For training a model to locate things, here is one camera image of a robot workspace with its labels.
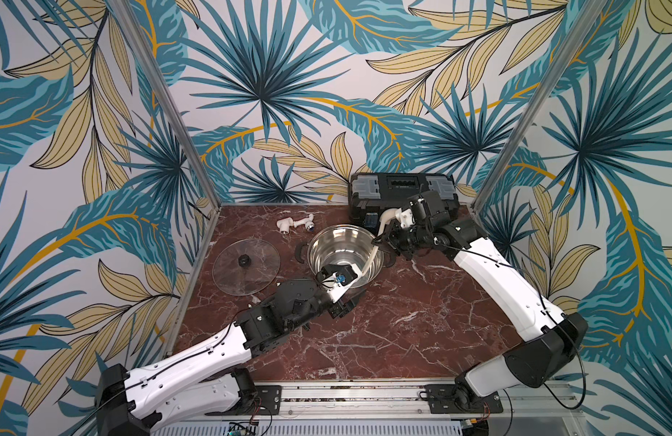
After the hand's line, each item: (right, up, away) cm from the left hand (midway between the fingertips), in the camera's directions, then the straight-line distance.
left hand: (353, 280), depth 67 cm
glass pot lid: (-37, -1, +31) cm, 49 cm away
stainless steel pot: (-2, +7, +26) cm, 27 cm away
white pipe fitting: (-25, +15, +43) cm, 52 cm away
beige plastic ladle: (+4, +5, +2) cm, 7 cm away
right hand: (+5, +9, +7) cm, 13 cm away
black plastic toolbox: (+8, +26, +34) cm, 43 cm away
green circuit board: (-30, -41, +4) cm, 51 cm away
